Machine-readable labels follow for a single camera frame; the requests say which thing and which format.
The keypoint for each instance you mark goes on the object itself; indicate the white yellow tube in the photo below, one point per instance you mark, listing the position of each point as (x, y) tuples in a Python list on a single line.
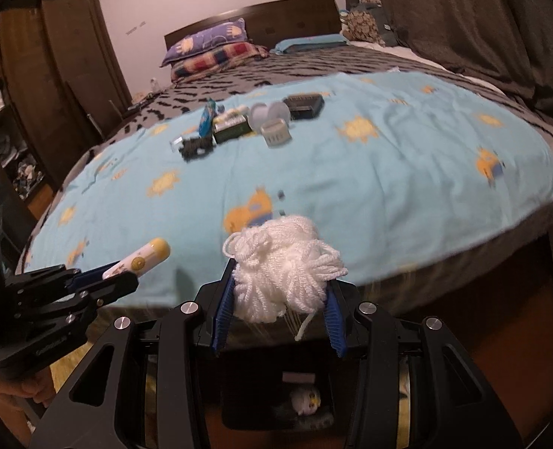
[(144, 259)]

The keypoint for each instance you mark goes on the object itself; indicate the dark green box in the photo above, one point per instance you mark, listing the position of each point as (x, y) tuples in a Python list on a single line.
[(232, 128)]

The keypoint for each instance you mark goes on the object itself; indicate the dark wooden headboard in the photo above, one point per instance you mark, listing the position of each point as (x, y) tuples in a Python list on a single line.
[(271, 22)]

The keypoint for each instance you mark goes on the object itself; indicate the purple cartoon pillow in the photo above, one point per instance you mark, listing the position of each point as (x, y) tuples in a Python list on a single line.
[(229, 32)]

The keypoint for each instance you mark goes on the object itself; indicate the plaid mattress side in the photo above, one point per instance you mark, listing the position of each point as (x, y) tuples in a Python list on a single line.
[(399, 285)]

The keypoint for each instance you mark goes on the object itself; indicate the blue wet wipes pack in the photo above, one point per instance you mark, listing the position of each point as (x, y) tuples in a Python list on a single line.
[(208, 114)]

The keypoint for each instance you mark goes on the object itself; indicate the light blue cartoon blanket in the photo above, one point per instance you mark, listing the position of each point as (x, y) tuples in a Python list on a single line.
[(399, 169)]

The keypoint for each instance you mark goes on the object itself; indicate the grey black patterned bedspread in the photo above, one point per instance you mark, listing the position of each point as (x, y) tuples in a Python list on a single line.
[(278, 69)]

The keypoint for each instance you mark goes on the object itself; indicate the teal flat pillow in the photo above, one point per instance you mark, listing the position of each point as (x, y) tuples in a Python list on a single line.
[(301, 44)]

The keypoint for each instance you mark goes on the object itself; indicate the person left hand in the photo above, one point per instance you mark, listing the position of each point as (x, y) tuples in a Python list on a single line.
[(38, 387)]

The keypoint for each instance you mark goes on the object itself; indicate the red blue plaid pillow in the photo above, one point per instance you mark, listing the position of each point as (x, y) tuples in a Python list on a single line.
[(214, 61)]

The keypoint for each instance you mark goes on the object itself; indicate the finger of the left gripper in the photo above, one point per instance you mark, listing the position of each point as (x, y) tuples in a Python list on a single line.
[(84, 280)]

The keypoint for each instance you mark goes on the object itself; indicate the dark brown curtain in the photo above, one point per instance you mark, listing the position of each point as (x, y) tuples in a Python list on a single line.
[(506, 42)]

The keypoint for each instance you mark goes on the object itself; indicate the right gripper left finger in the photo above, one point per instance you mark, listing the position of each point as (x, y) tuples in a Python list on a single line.
[(224, 310)]

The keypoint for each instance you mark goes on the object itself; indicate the black rectangular box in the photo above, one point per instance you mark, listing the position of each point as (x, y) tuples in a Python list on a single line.
[(305, 106)]

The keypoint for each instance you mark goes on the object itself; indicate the white yarn bundle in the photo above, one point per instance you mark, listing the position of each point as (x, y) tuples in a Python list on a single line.
[(282, 266)]

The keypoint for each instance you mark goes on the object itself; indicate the brown patterned cushion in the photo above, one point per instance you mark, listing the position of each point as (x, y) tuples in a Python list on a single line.
[(360, 25)]

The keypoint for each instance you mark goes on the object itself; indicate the brown wooden wardrobe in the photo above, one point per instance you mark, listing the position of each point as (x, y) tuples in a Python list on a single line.
[(61, 84)]

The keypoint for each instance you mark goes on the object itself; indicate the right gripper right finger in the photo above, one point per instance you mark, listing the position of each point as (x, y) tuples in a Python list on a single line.
[(334, 319)]

